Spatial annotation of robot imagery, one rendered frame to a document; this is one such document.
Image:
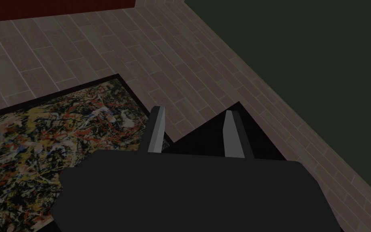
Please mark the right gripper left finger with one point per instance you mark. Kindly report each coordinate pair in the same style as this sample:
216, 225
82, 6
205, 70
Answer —
156, 132

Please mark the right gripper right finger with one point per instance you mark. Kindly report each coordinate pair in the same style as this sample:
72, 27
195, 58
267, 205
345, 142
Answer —
235, 135

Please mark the multicolour splatter rug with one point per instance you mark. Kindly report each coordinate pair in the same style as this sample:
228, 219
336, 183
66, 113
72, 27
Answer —
44, 141

